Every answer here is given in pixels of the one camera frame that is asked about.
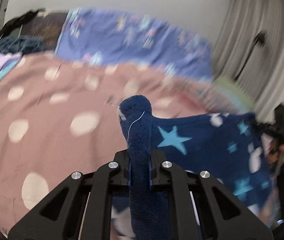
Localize dark brown patterned pillow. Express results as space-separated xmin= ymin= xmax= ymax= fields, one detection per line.
xmin=20 ymin=11 xmax=67 ymax=50

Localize navy fleece star pajama top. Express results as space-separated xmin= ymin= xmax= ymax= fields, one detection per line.
xmin=118 ymin=95 xmax=273 ymax=239

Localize grey window curtain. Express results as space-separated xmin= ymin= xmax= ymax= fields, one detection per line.
xmin=212 ymin=0 xmax=284 ymax=121

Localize teal knitted garment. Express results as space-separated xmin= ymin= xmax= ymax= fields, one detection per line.
xmin=0 ymin=36 xmax=45 ymax=55

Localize green pillow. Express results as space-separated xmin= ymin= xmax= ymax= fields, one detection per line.
xmin=213 ymin=76 xmax=255 ymax=113

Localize black floor lamp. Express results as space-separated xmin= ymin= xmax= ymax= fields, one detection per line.
xmin=233 ymin=30 xmax=268 ymax=82

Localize purple tree-print pillow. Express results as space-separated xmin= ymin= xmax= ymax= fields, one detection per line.
xmin=55 ymin=8 xmax=213 ymax=82

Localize pink dotted deer bedspread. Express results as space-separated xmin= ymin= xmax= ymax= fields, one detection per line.
xmin=0 ymin=53 xmax=237 ymax=234

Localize person's right hand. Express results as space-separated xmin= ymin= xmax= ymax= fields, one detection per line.
xmin=267 ymin=139 xmax=284 ymax=164

